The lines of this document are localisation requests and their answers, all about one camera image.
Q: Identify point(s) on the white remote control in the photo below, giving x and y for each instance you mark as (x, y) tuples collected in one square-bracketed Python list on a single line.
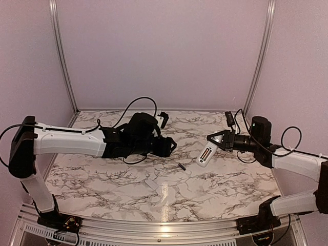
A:
[(213, 149)]

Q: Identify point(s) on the white battery compartment cover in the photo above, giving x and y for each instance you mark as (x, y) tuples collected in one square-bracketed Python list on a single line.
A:
[(153, 185)]

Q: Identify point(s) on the aluminium frame post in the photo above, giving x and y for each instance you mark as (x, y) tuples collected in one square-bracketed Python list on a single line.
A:
[(267, 32), (61, 54)]

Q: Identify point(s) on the right rear aluminium frame post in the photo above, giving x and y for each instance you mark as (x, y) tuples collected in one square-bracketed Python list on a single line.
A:
[(267, 32)]

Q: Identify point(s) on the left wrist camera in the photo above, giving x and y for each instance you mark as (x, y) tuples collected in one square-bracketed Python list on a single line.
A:
[(162, 119)]

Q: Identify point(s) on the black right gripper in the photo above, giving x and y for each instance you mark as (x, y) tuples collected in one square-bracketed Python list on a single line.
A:
[(226, 134)]

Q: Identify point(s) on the front aluminium frame rail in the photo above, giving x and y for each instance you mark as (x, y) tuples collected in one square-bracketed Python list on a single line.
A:
[(95, 231)]

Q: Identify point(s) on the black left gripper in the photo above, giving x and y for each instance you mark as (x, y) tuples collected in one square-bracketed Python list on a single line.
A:
[(164, 150)]

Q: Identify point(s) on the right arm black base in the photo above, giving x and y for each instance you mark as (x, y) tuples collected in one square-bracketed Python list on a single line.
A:
[(257, 223)]

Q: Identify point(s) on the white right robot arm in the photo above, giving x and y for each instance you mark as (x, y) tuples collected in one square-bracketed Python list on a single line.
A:
[(301, 177)]

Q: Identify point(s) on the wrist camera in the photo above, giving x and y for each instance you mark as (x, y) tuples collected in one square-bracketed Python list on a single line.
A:
[(162, 119), (230, 120)]

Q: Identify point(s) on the left rear aluminium frame post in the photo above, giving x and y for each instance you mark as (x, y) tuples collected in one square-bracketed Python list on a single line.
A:
[(61, 54)]

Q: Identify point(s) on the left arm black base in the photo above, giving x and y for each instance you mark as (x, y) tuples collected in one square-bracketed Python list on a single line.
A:
[(60, 222)]

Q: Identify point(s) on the purple AAA battery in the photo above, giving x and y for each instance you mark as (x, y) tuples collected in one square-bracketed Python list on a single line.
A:
[(182, 167)]

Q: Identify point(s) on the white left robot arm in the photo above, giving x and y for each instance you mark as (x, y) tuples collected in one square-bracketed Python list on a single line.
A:
[(35, 138)]

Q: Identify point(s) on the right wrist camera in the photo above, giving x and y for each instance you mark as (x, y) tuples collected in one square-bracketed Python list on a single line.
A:
[(230, 120)]

